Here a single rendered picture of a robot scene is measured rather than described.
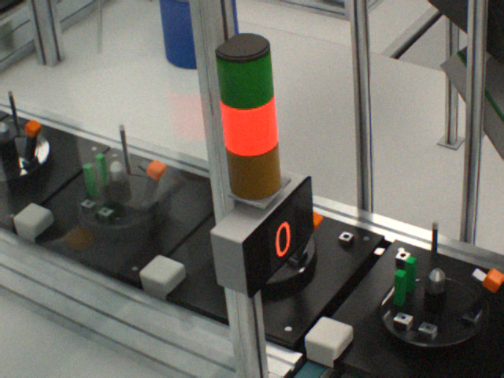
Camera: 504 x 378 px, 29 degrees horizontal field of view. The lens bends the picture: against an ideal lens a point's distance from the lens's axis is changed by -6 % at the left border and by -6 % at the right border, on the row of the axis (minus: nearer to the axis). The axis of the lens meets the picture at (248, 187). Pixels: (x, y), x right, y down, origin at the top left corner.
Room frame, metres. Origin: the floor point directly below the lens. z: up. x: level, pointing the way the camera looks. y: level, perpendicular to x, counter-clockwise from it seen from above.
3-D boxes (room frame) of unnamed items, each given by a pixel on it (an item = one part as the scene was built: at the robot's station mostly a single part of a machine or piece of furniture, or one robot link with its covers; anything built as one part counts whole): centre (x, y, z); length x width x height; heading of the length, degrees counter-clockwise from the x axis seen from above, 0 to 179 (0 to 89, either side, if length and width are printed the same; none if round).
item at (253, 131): (0.82, -0.01, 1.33); 0.05 x 0.05 x 0.05
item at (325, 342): (0.88, -0.08, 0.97); 0.05 x 0.05 x 0.04; 53
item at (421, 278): (0.90, -0.22, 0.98); 0.14 x 0.14 x 0.02
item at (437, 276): (0.90, -0.22, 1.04); 0.02 x 0.02 x 0.03
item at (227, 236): (0.82, -0.01, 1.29); 0.12 x 0.05 x 0.25; 143
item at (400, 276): (0.91, -0.17, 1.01); 0.01 x 0.01 x 0.05; 53
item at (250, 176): (0.82, -0.01, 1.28); 0.05 x 0.05 x 0.05
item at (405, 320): (0.87, -0.17, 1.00); 0.02 x 0.01 x 0.02; 53
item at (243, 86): (0.82, -0.01, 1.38); 0.05 x 0.05 x 0.05
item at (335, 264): (1.05, -0.01, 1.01); 0.24 x 0.24 x 0.13; 53
